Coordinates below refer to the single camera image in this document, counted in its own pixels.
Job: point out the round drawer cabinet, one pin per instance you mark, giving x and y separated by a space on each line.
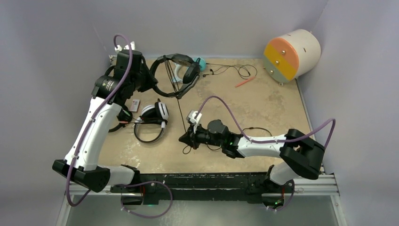
291 55

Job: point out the pink orange stick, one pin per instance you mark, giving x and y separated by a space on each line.
244 82

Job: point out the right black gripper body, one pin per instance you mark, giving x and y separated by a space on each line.
205 138

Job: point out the black headphones with cable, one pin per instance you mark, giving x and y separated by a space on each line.
124 118

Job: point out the teal cat ear headphones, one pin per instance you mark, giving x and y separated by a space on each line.
178 79

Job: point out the white and black headphones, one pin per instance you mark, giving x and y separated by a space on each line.
156 113

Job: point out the black wired earbuds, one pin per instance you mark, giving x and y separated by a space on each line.
245 71

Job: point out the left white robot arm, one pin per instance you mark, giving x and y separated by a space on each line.
109 95

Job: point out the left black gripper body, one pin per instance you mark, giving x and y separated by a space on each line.
143 80

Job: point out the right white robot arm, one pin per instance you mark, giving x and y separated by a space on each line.
302 156

